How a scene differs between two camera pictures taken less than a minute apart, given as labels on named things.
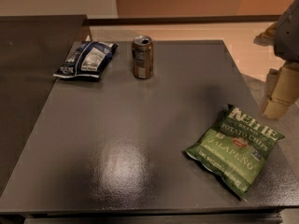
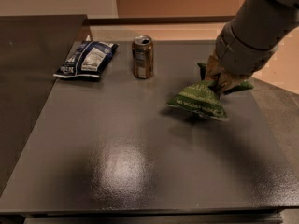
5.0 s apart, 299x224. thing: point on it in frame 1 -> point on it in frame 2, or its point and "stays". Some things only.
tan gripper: [290, 35] -> [240, 57]
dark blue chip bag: [88, 60] stays
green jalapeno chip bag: [232, 154] -> [205, 97]
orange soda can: [142, 56] stays
